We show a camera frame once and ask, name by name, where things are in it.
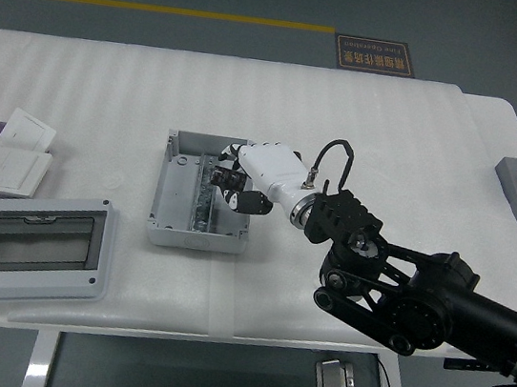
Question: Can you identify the black floor sign orange text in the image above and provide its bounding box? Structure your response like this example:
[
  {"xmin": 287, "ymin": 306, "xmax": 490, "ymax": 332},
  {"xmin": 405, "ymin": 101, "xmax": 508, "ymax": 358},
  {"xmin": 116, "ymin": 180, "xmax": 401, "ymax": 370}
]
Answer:
[{"xmin": 329, "ymin": 32, "xmax": 421, "ymax": 81}]

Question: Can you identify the open grey junction box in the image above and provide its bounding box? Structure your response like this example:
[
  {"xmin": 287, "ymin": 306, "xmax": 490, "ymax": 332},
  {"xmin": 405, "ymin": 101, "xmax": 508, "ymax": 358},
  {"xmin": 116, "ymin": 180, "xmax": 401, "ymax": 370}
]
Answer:
[{"xmin": 144, "ymin": 126, "xmax": 264, "ymax": 259}]

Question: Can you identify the perforated metal mounting rail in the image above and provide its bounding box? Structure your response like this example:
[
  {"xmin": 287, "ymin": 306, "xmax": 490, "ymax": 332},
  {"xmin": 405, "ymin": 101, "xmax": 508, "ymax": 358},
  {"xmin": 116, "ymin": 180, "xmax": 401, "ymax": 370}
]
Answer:
[{"xmin": 189, "ymin": 151, "xmax": 223, "ymax": 235}]

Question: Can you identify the black table control panel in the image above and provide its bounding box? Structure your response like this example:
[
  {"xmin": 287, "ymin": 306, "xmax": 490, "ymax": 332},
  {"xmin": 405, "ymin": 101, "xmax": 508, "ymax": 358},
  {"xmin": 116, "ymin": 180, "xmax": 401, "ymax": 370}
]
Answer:
[{"xmin": 443, "ymin": 356, "xmax": 472, "ymax": 374}]

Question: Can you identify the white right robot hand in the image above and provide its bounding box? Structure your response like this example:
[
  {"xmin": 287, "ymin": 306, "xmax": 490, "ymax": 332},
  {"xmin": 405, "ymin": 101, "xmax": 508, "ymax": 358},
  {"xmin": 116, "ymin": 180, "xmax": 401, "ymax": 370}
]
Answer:
[{"xmin": 209, "ymin": 134, "xmax": 324, "ymax": 225}]

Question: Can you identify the grey enclosure with tinted window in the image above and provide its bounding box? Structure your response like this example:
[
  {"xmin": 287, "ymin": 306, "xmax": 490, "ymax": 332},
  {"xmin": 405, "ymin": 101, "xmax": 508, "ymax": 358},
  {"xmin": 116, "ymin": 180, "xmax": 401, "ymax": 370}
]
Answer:
[{"xmin": 0, "ymin": 184, "xmax": 122, "ymax": 322}]

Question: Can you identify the white flat switch panel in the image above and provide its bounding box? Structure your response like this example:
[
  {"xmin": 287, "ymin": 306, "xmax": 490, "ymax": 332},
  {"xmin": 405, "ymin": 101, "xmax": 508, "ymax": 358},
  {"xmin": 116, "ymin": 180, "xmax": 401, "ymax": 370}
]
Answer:
[{"xmin": 0, "ymin": 145, "xmax": 55, "ymax": 201}]

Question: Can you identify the white foam mat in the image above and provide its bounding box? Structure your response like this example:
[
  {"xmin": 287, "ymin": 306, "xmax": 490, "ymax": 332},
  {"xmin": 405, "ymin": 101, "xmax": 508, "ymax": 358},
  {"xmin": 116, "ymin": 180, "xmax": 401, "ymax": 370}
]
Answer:
[{"xmin": 0, "ymin": 20, "xmax": 517, "ymax": 387}]

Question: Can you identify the white tilted switch panel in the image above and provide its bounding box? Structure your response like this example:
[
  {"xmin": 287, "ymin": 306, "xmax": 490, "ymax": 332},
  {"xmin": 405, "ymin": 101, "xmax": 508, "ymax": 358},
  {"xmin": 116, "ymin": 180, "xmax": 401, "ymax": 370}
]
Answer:
[{"xmin": 0, "ymin": 105, "xmax": 61, "ymax": 155}]

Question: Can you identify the silver metal pedal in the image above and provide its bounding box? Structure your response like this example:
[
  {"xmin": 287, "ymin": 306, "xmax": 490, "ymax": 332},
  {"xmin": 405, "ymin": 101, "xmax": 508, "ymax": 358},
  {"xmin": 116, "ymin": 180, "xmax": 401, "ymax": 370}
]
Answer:
[{"xmin": 311, "ymin": 356, "xmax": 363, "ymax": 387}]

